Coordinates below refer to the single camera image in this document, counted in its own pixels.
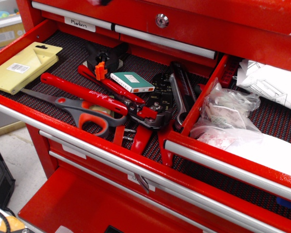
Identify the open bottom red drawer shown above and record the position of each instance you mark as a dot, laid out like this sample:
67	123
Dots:
85	204

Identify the yellow flat plastic case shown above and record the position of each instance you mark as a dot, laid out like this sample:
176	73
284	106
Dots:
26	66

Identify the blue tape piece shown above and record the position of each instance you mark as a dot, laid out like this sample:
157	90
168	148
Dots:
283	202

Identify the red bit holder strip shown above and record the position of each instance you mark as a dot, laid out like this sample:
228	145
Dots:
119	135

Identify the white rounded plastic object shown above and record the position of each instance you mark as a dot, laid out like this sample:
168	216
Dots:
263	149

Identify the open right red drawer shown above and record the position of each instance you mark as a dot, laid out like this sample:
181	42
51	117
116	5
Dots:
271	118

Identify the cardboard box on shelf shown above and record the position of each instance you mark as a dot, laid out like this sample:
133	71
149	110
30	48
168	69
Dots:
9	33

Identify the white printed instruction sheet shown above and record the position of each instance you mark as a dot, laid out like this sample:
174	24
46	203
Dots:
266	81

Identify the white markers label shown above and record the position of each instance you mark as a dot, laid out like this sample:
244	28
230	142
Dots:
80	24

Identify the red black screwdriver handle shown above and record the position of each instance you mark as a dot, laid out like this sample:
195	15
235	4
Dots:
198	88

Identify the black orange spring clamp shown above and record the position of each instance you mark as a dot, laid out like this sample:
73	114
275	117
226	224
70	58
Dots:
103	62

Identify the open left red drawer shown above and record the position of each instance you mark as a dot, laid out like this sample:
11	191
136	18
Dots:
138	141

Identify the silver cabinet key lock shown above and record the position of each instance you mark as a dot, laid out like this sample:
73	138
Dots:
162	21

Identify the red tool chest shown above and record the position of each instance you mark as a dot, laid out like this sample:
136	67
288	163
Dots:
207	36

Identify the red handled wire stripper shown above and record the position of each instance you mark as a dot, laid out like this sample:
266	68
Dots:
124	102

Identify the open red drawer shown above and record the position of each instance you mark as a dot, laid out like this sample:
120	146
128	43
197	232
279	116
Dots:
138	141
85	204
271	118

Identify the silver black utility knife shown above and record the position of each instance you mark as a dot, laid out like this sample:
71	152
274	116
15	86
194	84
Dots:
182	91

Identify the green white small box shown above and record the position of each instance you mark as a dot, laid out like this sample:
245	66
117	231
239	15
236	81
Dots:
132	82

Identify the grey orange scissors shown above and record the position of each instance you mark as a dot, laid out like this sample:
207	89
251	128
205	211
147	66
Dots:
81	112

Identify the clear bag of adhesive pads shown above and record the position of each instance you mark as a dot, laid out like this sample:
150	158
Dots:
224	119

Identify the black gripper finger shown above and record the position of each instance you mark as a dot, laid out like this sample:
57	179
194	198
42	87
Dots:
104	2

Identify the black red crimping pliers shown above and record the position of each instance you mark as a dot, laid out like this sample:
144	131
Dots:
161	101

